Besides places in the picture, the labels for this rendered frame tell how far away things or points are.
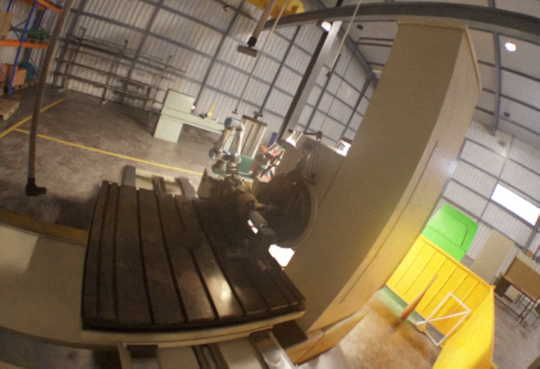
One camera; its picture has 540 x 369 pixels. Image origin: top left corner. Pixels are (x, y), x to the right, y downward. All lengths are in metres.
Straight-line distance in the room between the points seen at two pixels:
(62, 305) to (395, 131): 2.29
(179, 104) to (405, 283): 6.99
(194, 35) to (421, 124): 10.32
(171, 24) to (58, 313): 10.48
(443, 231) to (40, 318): 5.83
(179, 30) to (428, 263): 11.24
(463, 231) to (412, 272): 1.61
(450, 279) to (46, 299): 4.64
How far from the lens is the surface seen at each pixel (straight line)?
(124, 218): 1.63
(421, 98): 1.54
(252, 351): 1.54
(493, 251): 9.21
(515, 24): 5.32
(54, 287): 1.75
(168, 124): 7.12
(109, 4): 11.26
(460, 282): 4.22
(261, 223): 1.65
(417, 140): 1.45
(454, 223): 5.40
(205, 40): 11.09
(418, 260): 4.29
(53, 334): 1.58
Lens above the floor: 1.95
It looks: 13 degrees down
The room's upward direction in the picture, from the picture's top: 24 degrees clockwise
